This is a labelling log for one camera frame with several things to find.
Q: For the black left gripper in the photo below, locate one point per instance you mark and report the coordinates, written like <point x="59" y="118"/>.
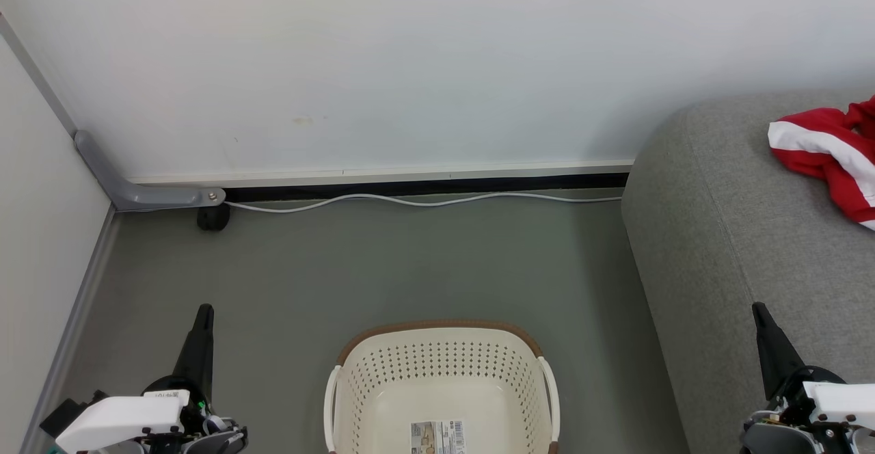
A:
<point x="205" y="437"/>

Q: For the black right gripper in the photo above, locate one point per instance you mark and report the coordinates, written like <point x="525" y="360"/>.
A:
<point x="786" y="433"/>

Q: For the red and white garment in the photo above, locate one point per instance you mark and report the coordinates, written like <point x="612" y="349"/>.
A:
<point x="827" y="156"/>

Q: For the cream plastic laundry basket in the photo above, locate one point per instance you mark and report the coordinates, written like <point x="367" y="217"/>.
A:
<point x="444" y="379"/>

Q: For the paper label in basket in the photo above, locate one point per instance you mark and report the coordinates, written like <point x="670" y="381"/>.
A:
<point x="437" y="438"/>

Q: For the grey fabric sofa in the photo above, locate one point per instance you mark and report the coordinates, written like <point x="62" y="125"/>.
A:
<point x="765" y="235"/>

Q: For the black caster wheel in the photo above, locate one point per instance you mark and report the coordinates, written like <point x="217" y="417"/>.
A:
<point x="213" y="218"/>

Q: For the grey metal partition foot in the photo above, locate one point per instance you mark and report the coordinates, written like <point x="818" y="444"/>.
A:
<point x="137" y="195"/>

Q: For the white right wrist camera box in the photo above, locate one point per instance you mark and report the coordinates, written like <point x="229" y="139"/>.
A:
<point x="844" y="399"/>

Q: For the grey partition frame strip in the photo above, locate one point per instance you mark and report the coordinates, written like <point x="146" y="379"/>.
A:
<point x="75" y="317"/>

